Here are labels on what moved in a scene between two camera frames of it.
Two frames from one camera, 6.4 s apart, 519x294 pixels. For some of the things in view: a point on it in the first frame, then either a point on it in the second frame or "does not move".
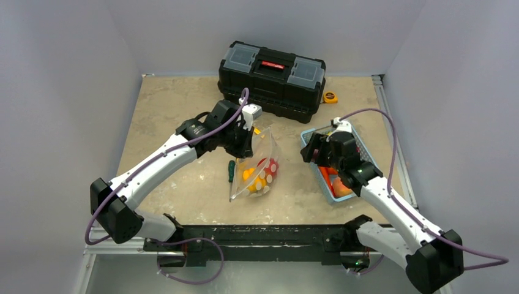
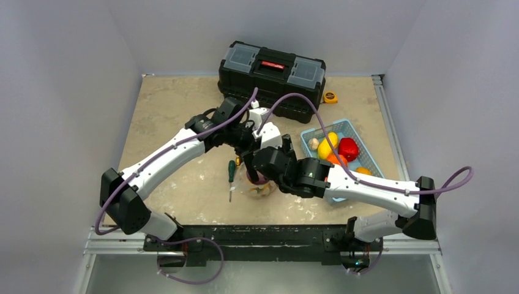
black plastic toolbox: x=281 y=85 does not move
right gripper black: x=315 y=151 to x=259 y=163
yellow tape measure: x=330 y=97 does not move
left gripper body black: x=235 y=140 does not move
